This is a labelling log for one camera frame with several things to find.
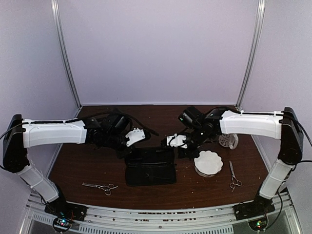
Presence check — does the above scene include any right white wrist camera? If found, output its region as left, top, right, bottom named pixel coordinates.
left=166, top=134, right=188, bottom=149

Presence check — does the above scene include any floral white mug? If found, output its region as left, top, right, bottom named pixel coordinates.
left=218, top=134, right=239, bottom=150

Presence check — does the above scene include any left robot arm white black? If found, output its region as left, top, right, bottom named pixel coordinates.
left=1, top=109, right=151, bottom=216

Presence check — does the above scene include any black zippered tool case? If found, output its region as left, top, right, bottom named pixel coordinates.
left=125, top=147, right=176, bottom=187

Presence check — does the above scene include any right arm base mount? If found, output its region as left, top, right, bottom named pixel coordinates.
left=233, top=201, right=275, bottom=232

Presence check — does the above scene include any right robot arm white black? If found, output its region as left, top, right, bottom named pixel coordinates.
left=167, top=106, right=304, bottom=215

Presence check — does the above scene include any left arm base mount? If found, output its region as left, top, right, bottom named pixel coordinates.
left=44, top=203, right=87, bottom=233

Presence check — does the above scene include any aluminium frame post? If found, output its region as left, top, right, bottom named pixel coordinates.
left=51, top=0, right=82, bottom=109
left=235, top=0, right=266, bottom=110

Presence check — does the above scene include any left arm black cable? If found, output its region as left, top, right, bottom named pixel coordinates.
left=0, top=111, right=160, bottom=169

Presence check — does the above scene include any right aluminium frame post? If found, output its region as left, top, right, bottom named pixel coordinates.
left=235, top=0, right=266, bottom=110

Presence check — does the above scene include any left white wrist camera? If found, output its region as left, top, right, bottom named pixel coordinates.
left=125, top=128, right=146, bottom=147

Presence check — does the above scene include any white scalloped bowl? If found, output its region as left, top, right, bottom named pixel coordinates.
left=194, top=151, right=224, bottom=177

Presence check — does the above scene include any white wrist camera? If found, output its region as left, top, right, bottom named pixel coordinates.
left=166, top=134, right=188, bottom=149
left=125, top=128, right=146, bottom=147

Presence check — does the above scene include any left aluminium frame post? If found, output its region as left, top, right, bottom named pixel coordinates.
left=51, top=0, right=82, bottom=109

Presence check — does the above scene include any front aluminium rail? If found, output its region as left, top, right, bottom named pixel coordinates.
left=18, top=192, right=303, bottom=234

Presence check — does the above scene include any silver thinning scissors left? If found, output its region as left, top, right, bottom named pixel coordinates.
left=82, top=183, right=118, bottom=196

